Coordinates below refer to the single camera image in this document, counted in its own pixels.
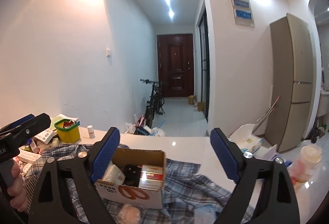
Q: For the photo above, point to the red white cigarette pack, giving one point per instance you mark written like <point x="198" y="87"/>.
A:
<point x="151" y="177"/>

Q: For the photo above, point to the grey striped towel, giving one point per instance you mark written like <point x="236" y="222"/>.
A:
<point x="30" y="186"/>

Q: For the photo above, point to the beige refrigerator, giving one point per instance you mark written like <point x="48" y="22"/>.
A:
<point x="292" y="82"/>

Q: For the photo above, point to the white blue medicine box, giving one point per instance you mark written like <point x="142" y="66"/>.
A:
<point x="46" y="136"/>

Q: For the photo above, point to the blue plaid shirt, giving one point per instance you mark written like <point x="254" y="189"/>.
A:
<point x="168" y="191"/>

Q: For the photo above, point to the white tissue box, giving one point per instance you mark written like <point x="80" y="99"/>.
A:
<point x="244" y="138"/>

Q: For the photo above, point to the bun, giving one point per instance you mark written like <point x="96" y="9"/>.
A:
<point x="129" y="214"/>

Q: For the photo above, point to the grey electrical panel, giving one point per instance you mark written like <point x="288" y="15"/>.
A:
<point x="243" y="14"/>

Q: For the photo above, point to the black plush pouch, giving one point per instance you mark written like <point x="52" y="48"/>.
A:
<point x="132" y="175"/>

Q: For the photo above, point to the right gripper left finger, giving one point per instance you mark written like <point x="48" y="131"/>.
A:
<point x="52" y="202"/>

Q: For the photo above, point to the dark red entrance door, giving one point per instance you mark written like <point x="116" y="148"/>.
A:
<point x="175" y="64"/>

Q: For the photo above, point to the open cardboard box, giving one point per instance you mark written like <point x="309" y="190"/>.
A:
<point x="135" y="196"/>

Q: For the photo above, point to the person's left hand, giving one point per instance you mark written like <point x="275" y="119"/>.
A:
<point x="19" y="199"/>

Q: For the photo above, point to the yellow green tub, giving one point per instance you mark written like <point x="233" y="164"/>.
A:
<point x="68" y="130"/>

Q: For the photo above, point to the white tissue packet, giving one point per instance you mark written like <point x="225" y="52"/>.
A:
<point x="113" y="175"/>

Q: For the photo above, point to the small white pill bottle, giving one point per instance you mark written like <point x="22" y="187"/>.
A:
<point x="91" y="131"/>

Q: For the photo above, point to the light blue wipes pack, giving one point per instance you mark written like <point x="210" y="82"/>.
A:
<point x="205" y="214"/>

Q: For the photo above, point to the black framed glass door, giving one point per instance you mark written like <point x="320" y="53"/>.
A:
<point x="205" y="64"/>

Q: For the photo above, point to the blue wet wipes pack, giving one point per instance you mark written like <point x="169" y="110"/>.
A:
<point x="271" y="154"/>

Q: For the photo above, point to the cardboard boxes on floor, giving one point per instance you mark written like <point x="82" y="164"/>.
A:
<point x="199" y="105"/>

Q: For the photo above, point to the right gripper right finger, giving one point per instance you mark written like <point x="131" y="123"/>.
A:
<point x="276" y="203"/>

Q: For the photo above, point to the white wall switch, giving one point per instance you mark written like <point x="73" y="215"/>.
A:
<point x="108" y="52"/>

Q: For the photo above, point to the black bicycle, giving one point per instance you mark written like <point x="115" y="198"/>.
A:
<point x="156" y="101"/>

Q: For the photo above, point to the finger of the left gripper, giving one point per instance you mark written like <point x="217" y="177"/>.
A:
<point x="30" y="128"/>
<point x="17" y="122"/>

